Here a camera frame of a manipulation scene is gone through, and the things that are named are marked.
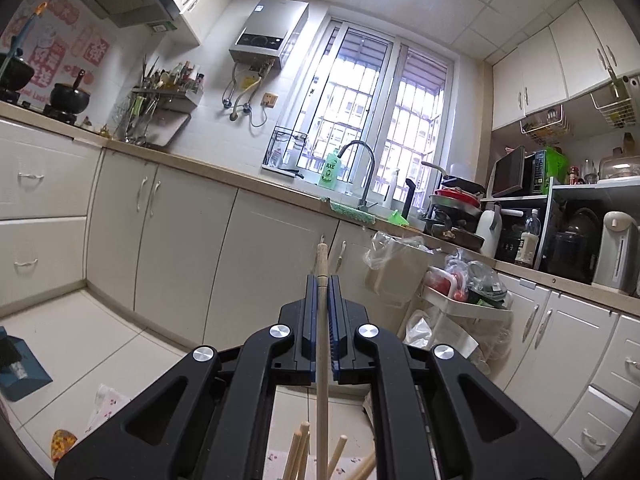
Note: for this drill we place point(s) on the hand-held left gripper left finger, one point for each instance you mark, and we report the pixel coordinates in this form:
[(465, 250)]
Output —
[(312, 330)]

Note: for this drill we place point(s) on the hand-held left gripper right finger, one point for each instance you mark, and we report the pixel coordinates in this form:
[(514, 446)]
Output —
[(335, 330)]

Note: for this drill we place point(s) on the thick wooden chopstick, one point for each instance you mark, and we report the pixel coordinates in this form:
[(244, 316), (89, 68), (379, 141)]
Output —
[(322, 270)]

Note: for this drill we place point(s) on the hanging kitchen utensils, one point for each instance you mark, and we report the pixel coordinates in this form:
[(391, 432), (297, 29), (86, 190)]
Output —
[(135, 117)]

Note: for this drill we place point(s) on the clear plastic bag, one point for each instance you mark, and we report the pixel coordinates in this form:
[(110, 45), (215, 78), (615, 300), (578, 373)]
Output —
[(395, 265)]

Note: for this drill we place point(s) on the white plastic bag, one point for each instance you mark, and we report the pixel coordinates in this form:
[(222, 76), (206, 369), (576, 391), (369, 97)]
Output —
[(435, 335)]

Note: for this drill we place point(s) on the green dish cloth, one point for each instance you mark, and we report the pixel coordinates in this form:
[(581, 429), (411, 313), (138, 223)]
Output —
[(350, 211)]

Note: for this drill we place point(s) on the green plastic funnel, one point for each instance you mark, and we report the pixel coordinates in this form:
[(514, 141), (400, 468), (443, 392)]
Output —
[(399, 219)]

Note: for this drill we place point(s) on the bags of vegetables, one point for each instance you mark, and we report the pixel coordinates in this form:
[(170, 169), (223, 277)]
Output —
[(470, 280)]

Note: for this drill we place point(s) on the white trolley cart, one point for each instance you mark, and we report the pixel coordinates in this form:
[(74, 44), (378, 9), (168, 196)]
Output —
[(480, 309)]

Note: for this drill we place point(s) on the white spray bottle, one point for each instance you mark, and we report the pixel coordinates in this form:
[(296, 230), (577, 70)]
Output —
[(391, 192)]

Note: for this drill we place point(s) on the steel arched faucet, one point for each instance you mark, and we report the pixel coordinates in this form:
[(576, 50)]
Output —
[(369, 185)]

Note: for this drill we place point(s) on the black upright tool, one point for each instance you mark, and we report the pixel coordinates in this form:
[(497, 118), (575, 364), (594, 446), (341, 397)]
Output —
[(409, 197)]

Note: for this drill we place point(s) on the white lower door cabinets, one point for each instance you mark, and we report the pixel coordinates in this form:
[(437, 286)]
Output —
[(190, 240)]

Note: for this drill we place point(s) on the green dish soap bottle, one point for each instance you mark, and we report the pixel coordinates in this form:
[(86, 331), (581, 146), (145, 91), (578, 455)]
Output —
[(329, 172)]

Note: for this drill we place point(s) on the stack of pans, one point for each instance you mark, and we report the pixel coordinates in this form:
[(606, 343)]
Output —
[(455, 200)]

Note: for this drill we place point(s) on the white thermos jug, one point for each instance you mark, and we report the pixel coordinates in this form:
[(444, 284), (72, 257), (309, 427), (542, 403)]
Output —
[(488, 230)]

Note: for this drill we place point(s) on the clear drink bottle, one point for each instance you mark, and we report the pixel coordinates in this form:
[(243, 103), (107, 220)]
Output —
[(526, 245)]

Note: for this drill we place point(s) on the cherry print tablecloth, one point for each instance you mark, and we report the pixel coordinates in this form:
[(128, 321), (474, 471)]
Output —
[(107, 405)]

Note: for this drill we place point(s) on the barred white window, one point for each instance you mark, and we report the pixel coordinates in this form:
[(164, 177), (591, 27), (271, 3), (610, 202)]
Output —
[(397, 110)]

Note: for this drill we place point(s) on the white lower cabinets with drawers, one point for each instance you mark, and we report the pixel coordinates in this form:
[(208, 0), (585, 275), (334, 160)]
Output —
[(565, 355)]

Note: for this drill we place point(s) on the black microwave oven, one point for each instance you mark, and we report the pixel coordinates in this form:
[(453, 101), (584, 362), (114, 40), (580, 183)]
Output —
[(510, 172)]

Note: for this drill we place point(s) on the black rice cooker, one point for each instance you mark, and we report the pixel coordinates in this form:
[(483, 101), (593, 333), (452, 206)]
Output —
[(570, 250)]

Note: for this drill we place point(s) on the pale cutting board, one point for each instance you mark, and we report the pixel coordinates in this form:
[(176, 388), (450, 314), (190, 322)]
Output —
[(170, 126)]

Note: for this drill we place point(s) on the orange patterned object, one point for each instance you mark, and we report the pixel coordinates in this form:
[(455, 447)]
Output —
[(62, 445)]

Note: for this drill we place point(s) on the green box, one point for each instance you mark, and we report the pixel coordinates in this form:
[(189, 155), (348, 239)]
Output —
[(556, 165)]

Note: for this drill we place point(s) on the row of seasoning bottles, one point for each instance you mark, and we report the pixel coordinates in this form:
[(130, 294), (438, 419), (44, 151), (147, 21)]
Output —
[(175, 76)]

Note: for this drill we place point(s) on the blue dustpan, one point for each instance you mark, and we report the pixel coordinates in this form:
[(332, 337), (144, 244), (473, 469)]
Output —
[(27, 377)]

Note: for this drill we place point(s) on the white electric water boiler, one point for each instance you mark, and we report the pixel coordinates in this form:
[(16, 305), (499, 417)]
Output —
[(615, 255)]

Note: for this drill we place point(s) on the white counter shelf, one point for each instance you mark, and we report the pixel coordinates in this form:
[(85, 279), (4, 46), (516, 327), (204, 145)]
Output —
[(590, 186)]

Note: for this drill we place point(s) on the small glass jars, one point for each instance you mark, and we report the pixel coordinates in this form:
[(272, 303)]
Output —
[(582, 172)]

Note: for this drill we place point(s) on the white drawer cabinet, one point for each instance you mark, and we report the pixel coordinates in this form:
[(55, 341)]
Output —
[(45, 195)]

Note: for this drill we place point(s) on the silver water heater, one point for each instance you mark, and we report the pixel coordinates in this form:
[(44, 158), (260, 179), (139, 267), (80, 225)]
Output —
[(270, 25)]

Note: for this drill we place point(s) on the clear domed food cover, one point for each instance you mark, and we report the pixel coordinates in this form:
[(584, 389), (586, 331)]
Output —
[(620, 166)]

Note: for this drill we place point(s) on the black pot with ladle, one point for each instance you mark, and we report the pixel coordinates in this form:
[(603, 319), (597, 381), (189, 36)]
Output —
[(67, 100)]

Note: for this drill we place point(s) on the large black pot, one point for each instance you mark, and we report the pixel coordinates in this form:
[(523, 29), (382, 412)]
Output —
[(12, 72)]

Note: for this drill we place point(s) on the wall socket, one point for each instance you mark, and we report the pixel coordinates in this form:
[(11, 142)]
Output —
[(270, 99)]

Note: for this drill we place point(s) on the wall-mounted steel rack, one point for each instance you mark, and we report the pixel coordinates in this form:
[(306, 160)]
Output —
[(182, 102)]

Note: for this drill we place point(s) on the white upper wall cabinets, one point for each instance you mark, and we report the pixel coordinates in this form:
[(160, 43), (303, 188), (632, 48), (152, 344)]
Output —
[(545, 70)]

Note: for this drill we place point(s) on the pink wall poster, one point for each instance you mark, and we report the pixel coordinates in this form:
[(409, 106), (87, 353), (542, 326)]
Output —
[(60, 40)]

